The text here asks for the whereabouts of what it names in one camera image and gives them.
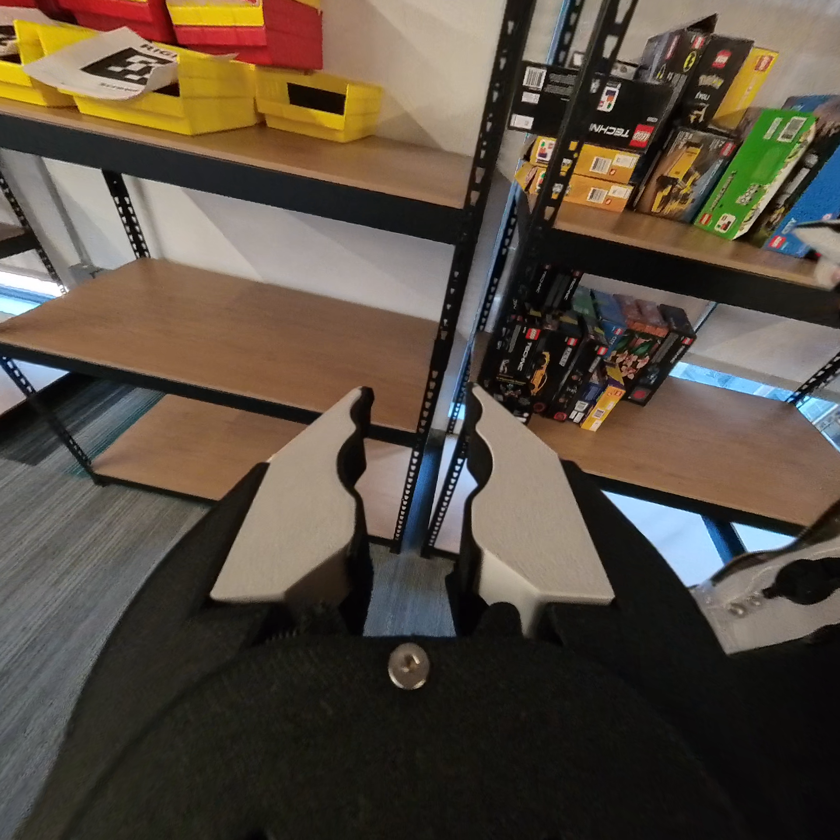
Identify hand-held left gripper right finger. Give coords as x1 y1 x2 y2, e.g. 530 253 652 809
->
458 384 616 639

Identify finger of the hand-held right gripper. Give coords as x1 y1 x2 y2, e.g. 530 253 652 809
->
791 218 840 291

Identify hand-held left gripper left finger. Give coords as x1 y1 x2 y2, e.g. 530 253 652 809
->
210 387 376 610

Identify pile of toy set boxes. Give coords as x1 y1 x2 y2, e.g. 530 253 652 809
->
512 13 840 258

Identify row of dark toy boxes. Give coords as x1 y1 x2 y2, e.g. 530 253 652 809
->
478 266 698 434

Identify clear badge holder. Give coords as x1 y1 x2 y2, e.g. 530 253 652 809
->
689 502 840 657

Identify black rack wooden shelves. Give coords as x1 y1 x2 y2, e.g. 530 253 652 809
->
0 0 536 560

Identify black badge reel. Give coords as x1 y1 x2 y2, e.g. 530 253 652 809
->
763 556 840 609

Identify yellow plastic bin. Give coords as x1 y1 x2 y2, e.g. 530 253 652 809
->
72 45 265 137
0 20 76 109
255 66 384 143

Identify red plastic bin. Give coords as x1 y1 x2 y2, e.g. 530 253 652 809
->
166 0 324 71
39 0 176 45

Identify white sheet black square print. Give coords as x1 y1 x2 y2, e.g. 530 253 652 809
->
23 26 238 102

